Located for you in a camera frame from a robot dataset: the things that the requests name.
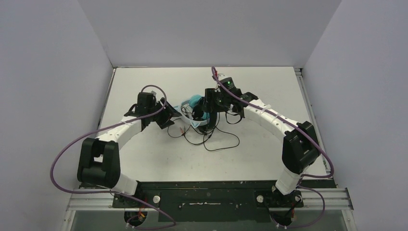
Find black over-ear headset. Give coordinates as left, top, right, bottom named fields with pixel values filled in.
left=191, top=102, right=219, bottom=135

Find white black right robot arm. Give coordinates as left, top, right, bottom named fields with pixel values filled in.
left=187, top=77, right=320, bottom=206

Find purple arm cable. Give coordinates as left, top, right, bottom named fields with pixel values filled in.
left=211, top=66, right=335, bottom=230
left=50, top=84, right=177, bottom=231

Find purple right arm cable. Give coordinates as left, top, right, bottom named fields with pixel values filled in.
left=211, top=66, right=335, bottom=230

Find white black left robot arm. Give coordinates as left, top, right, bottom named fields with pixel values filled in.
left=77, top=91, right=181, bottom=207

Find black cable pink green plugs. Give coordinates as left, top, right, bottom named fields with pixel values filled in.
left=166, top=118, right=241, bottom=152

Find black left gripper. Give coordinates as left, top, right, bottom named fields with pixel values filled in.
left=148, top=99, right=181, bottom=128

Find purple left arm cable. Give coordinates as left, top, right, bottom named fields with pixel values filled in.
left=50, top=84, right=177, bottom=231

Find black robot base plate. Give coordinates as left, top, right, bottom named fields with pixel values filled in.
left=111, top=180, right=304, bottom=223

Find teal cat ear headphones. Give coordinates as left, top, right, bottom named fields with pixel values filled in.
left=178, top=95, right=209, bottom=128

